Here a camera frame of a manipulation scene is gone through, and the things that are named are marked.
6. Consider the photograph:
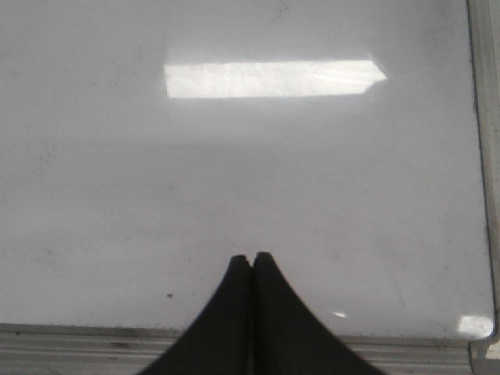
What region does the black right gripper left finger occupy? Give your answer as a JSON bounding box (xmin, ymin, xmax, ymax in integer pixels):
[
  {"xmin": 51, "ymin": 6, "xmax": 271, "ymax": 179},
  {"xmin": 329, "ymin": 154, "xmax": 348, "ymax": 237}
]
[{"xmin": 141, "ymin": 255, "xmax": 252, "ymax": 374}]

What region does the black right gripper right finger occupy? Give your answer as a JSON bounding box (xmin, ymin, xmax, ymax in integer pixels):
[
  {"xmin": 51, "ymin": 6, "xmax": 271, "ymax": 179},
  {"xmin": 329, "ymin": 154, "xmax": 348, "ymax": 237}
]
[{"xmin": 253, "ymin": 252, "xmax": 382, "ymax": 374}]

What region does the white whiteboard with aluminium frame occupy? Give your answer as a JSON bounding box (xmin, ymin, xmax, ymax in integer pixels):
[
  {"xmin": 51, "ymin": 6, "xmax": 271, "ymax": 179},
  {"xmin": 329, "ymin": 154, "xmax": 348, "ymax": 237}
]
[{"xmin": 1, "ymin": 1, "xmax": 499, "ymax": 374}]

